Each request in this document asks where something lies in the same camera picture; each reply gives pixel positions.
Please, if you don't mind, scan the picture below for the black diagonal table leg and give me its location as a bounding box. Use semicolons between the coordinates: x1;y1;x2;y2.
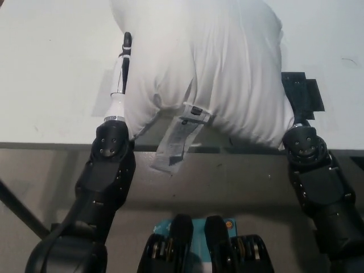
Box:
348;155;364;169
0;178;51;240

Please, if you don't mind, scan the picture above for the white pillow with label tag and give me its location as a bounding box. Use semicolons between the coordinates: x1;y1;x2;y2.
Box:
109;0;295;176

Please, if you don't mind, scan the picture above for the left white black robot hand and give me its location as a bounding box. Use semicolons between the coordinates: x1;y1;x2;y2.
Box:
109;31;134;95

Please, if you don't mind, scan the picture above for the black marker patch on table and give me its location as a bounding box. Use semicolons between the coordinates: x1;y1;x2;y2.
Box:
280;72;326;121

